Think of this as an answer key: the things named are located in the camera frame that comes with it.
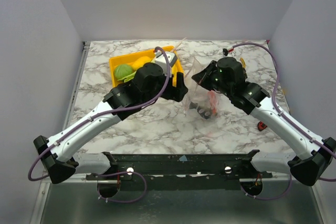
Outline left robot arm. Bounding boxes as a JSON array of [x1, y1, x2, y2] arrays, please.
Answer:
[[34, 63, 188, 184]]

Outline red toy chili pepper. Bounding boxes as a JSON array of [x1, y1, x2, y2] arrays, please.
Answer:
[[207, 91, 217, 115]]

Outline clear zip top bag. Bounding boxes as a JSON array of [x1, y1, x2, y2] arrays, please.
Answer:
[[182, 57, 221, 120]]

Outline green toy cabbage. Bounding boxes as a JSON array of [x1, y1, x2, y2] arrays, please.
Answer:
[[113, 64, 134, 80]]

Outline toy green onion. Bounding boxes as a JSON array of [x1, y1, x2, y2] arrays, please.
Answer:
[[171, 37, 187, 52]]

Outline green toy celery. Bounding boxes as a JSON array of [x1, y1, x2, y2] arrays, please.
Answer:
[[122, 74, 135, 83]]

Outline yellow toy lemon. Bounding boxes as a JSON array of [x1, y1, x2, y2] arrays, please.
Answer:
[[131, 56, 152, 71]]

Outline yellow handled pliers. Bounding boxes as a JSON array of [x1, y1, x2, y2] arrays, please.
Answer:
[[239, 58, 246, 73]]

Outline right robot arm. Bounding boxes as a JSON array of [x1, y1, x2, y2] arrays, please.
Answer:
[[192, 57, 335, 186]]

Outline red black small tool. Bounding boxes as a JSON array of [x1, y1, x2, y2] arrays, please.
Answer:
[[257, 121, 267, 131]]

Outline aluminium frame rail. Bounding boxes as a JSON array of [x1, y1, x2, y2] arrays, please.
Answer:
[[28, 41, 91, 224]]

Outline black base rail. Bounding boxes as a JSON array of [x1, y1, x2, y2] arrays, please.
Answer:
[[86, 150, 272, 190]]

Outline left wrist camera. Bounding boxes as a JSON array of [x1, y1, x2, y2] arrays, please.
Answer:
[[154, 51, 177, 72]]

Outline grey toy fish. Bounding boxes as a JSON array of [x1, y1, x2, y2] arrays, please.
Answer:
[[189, 102, 217, 120]]

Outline yellow plastic bin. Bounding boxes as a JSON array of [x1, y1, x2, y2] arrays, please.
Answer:
[[109, 45, 184, 88]]

